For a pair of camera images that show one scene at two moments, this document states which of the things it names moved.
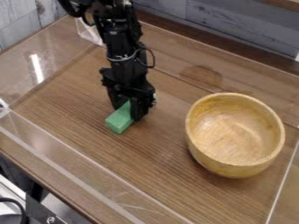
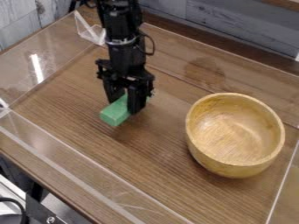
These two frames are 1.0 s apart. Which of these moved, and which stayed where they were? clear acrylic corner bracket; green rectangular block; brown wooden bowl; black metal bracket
Moved: green rectangular block
Stayed: clear acrylic corner bracket; brown wooden bowl; black metal bracket
